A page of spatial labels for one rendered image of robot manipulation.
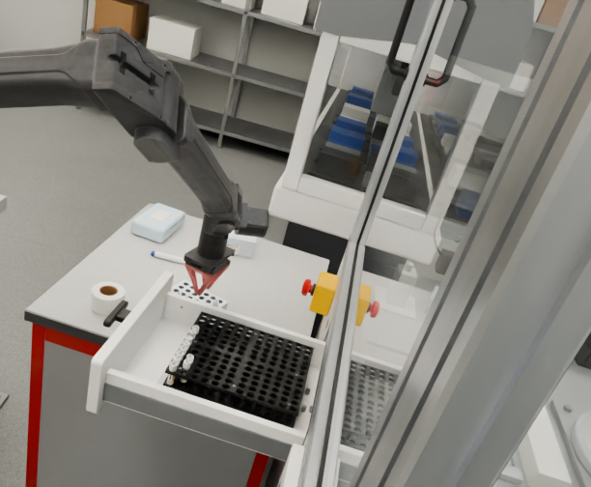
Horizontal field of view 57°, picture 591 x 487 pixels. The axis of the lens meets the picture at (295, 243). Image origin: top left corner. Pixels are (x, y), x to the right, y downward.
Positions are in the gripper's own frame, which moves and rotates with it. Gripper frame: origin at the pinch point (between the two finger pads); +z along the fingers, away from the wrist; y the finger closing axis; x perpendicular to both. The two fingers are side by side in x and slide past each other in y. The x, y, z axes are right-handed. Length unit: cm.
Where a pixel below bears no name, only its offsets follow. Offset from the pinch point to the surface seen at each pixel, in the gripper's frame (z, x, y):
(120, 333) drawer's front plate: -7.6, -3.0, -30.6
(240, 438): -0.4, -27.3, -29.9
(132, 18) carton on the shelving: 8, 248, 274
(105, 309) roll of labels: 7.9, 15.2, -11.7
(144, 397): -2.1, -11.7, -34.1
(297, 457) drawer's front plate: -8, -37, -34
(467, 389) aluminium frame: -53, -47, -68
